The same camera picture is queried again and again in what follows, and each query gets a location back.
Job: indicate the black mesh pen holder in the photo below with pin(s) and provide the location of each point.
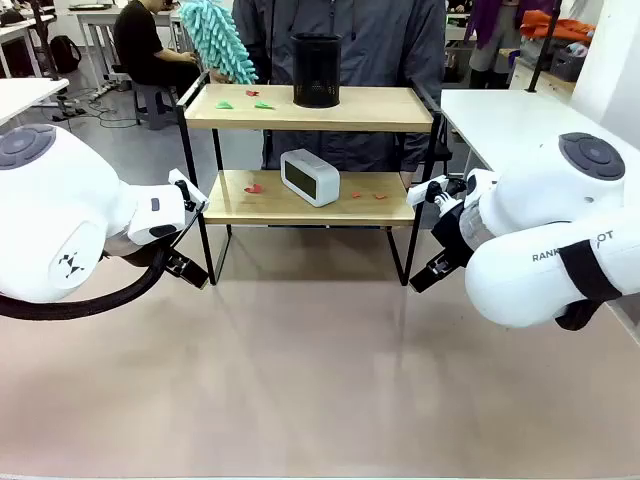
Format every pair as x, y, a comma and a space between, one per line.
316, 70

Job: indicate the person's left hand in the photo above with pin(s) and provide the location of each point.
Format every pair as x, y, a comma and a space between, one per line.
408, 179

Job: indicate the black pole stand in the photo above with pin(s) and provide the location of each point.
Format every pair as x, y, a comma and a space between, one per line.
542, 55

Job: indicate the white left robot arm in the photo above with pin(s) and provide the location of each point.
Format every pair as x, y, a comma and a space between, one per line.
60, 200

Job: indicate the person in grey jacket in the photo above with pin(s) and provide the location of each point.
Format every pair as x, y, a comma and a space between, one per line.
380, 50

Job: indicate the purple clothing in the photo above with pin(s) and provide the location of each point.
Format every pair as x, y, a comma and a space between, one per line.
492, 20

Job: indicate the white side table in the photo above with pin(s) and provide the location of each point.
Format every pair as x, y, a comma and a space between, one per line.
25, 95

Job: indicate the black backpack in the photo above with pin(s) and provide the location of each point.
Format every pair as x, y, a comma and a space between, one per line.
65, 54

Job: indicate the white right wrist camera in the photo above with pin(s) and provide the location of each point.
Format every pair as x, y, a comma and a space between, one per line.
425, 191

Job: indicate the large white table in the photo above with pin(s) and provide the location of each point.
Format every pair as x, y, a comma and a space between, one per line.
500, 115

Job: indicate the seated person in black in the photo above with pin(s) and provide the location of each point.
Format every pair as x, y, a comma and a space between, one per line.
137, 45

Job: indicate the black-framed wooden two-tier shelf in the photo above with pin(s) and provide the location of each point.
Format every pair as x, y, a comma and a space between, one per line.
310, 120

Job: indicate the grey stool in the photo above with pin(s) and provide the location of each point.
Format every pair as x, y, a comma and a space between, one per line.
155, 102

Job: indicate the teal chenille duster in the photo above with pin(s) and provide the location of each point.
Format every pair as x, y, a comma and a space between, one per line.
215, 35

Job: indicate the grey storage crate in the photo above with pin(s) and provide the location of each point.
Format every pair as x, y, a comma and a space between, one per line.
567, 64

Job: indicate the white digital alarm clock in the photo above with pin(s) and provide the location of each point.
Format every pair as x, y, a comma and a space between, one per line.
315, 177

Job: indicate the person's right hand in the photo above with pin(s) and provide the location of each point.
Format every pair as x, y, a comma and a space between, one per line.
219, 76

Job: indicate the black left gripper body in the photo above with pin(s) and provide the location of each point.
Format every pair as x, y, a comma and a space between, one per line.
169, 260

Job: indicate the green paper scrap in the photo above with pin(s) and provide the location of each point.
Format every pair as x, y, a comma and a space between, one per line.
224, 104
264, 105

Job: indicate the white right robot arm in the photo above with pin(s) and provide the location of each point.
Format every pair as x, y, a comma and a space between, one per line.
540, 200

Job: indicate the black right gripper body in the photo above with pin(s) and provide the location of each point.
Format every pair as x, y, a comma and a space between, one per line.
450, 235

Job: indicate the orange cloth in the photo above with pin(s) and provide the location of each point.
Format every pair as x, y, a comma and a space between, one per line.
555, 27

